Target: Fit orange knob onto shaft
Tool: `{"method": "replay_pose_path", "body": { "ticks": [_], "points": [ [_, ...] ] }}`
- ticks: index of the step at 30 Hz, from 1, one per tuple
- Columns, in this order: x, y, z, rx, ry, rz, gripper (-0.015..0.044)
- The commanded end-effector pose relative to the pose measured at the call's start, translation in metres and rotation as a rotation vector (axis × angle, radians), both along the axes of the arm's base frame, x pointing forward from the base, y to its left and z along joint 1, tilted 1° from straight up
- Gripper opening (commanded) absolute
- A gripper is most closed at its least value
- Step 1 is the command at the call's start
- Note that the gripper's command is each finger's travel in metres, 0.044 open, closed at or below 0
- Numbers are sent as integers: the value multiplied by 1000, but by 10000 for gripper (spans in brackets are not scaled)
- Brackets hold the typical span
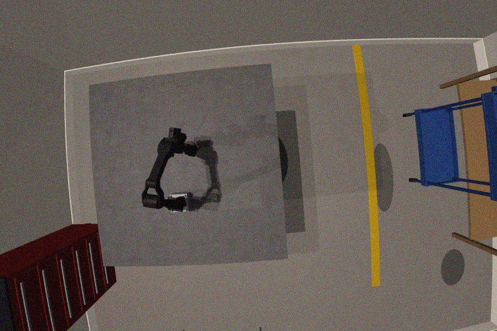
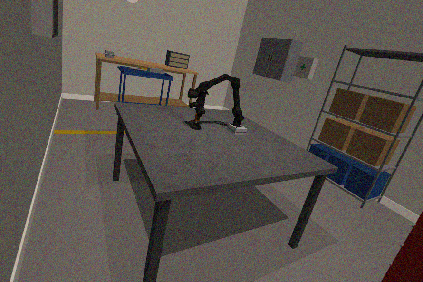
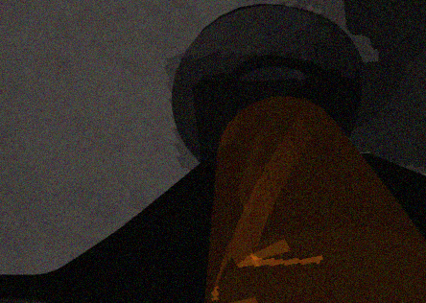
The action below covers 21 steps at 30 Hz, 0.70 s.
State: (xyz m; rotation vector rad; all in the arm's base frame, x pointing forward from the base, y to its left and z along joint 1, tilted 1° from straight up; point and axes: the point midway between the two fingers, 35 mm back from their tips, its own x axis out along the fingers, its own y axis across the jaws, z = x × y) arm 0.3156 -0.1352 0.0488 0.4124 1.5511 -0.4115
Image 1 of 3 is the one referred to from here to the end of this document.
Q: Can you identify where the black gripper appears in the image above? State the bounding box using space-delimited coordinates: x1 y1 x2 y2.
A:
178 143 198 157

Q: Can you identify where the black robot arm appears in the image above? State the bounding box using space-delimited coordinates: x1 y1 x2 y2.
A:
141 128 187 212

